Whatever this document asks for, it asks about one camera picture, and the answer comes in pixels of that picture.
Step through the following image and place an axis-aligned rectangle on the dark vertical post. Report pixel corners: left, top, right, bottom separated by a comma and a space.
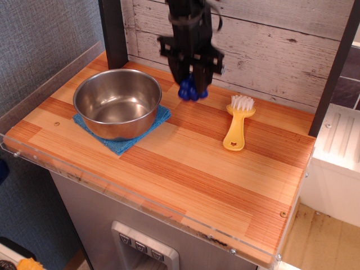
308, 0, 359, 137
98, 0, 128, 69

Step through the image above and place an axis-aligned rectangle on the yellow object bottom left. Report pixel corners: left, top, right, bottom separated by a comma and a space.
16, 258, 44, 270

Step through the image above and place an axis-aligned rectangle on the blue folded cloth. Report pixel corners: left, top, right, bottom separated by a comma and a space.
73, 105, 172, 156

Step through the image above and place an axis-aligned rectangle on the silver ice dispenser panel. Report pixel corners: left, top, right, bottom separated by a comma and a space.
111, 220, 180, 269

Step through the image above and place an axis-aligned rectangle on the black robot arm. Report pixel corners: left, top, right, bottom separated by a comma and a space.
157, 1, 224, 95

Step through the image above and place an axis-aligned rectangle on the white toy sink unit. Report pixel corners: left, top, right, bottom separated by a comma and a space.
300, 104, 359, 226

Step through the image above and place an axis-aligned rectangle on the stainless steel bowl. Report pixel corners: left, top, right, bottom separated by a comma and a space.
73, 69, 162, 141

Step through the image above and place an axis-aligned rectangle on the dark vertical post left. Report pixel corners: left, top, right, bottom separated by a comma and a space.
98, 0, 128, 69

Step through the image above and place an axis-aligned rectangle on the yellow scrub brush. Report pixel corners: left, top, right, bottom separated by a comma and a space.
223, 95, 256, 151

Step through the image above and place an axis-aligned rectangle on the blue plastic grape bunch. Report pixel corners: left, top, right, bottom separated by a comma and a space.
178, 73, 208, 102

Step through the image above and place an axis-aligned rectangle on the grey toy fridge cabinet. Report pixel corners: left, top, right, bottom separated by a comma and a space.
51, 173, 257, 269

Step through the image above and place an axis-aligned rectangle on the dark vertical post right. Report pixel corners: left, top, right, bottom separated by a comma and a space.
308, 0, 359, 137

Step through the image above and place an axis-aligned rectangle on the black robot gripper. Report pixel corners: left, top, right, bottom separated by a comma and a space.
157, 16, 224, 94

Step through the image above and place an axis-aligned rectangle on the clear acrylic table guard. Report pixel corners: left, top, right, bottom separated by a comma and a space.
4, 128, 314, 268

